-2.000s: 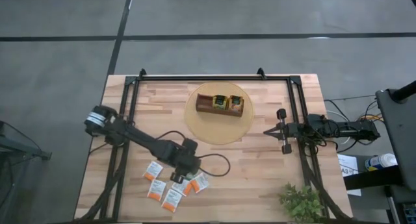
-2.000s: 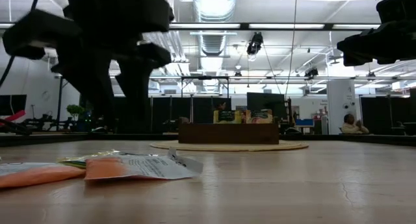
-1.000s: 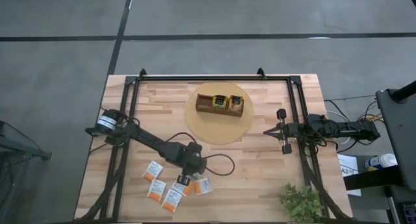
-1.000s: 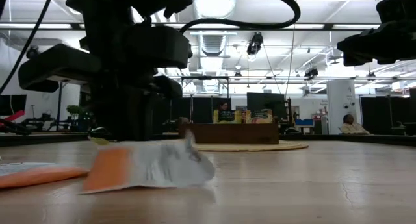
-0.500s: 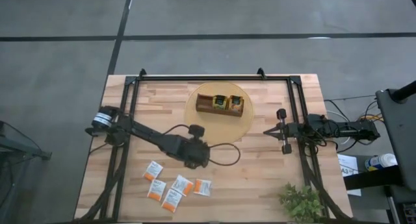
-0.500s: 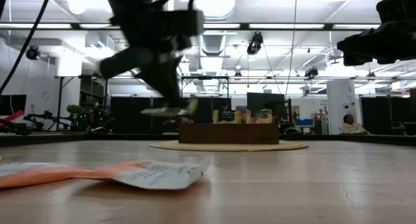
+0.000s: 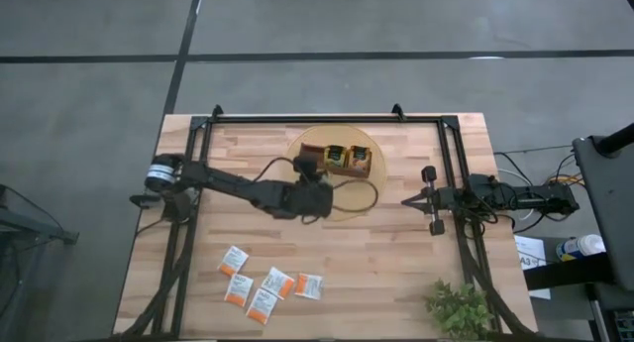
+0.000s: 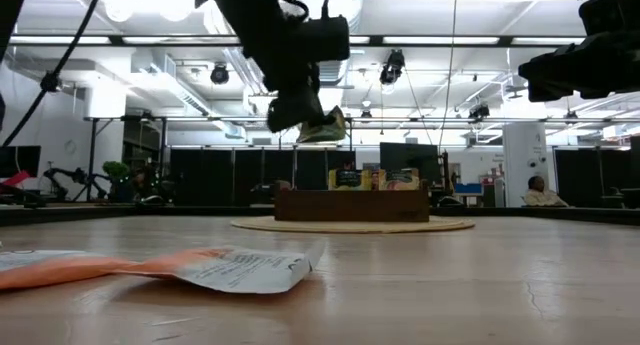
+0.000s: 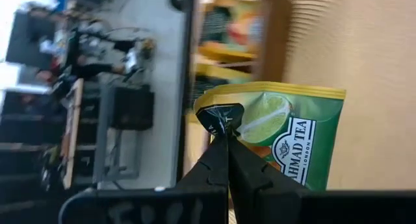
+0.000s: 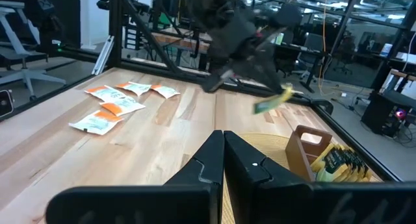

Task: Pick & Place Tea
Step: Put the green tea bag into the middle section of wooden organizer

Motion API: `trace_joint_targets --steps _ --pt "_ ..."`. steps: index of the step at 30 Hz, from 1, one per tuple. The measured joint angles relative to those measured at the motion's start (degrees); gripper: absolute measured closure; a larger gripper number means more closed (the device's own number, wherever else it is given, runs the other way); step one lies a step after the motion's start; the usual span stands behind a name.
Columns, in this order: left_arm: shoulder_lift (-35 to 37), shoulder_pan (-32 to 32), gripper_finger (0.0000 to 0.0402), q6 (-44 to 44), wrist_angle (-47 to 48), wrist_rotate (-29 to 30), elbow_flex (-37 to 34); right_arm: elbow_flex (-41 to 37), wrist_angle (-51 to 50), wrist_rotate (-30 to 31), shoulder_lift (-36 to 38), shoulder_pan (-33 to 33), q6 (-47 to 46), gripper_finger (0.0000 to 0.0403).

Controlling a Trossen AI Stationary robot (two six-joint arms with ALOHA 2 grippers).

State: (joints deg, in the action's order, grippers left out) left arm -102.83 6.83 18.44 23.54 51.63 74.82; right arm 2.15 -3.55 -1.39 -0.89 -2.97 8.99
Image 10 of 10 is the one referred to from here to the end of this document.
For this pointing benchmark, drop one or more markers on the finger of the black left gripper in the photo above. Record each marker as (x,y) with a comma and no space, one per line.
(273,63)
(263,76)

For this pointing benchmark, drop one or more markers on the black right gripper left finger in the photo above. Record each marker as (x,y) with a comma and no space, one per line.
(201,185)

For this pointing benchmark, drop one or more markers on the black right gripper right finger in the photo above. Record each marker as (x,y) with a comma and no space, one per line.
(253,191)

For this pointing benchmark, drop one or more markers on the white orange tea packet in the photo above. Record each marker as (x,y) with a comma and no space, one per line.
(135,88)
(107,94)
(166,92)
(94,124)
(125,105)

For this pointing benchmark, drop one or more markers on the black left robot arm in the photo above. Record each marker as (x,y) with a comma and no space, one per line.
(221,16)

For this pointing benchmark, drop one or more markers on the brown wooden tea caddy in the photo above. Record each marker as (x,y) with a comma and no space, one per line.
(297,159)

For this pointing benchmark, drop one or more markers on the black office desk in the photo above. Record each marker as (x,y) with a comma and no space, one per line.
(292,48)

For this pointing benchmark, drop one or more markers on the round woven straw placemat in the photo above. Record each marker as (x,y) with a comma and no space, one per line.
(266,149)

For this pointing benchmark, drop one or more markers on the grey office chair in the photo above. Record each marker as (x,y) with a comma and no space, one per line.
(313,42)

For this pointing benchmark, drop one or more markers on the wooden top desk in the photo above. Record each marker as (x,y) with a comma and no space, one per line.
(182,42)

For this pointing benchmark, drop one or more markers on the black computer tower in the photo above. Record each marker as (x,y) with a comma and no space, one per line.
(377,113)

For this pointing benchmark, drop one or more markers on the white office desk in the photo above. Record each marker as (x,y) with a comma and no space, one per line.
(403,60)

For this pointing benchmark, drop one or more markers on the silver aluminium extrusion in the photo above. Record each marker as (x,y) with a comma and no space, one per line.
(103,55)

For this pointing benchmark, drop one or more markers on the white office chair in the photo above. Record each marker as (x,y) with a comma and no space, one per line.
(24,76)

